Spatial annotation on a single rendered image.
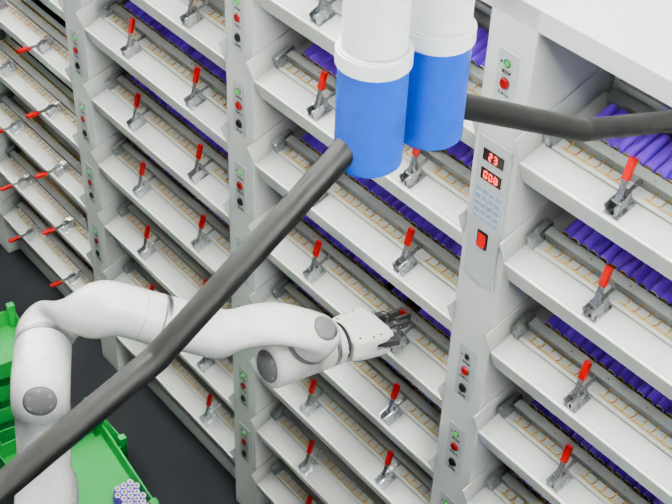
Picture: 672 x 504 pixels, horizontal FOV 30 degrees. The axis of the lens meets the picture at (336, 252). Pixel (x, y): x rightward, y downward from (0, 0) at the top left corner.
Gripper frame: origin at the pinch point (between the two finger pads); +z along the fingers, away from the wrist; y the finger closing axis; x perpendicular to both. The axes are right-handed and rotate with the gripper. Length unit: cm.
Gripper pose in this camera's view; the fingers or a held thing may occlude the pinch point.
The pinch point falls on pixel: (398, 319)
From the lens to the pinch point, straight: 241.7
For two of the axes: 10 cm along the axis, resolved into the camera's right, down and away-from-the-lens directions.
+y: 6.2, 5.1, -6.0
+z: 7.6, -2.3, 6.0
